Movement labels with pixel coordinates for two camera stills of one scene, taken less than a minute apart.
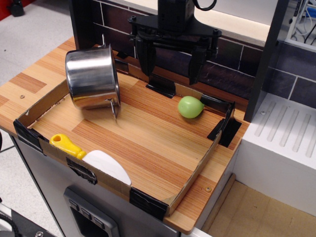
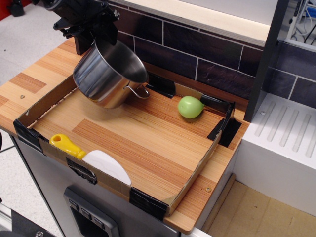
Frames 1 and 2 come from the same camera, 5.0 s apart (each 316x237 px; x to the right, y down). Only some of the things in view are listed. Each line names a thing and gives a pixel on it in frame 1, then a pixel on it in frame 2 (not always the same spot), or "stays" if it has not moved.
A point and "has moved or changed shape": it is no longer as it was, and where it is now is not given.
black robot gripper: (176, 22) to (85, 15)
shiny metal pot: (92, 76) has moved or changed shape
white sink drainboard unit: (277, 155) stays
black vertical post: (260, 83) stays
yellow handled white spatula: (97, 158) stays
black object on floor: (17, 8) stays
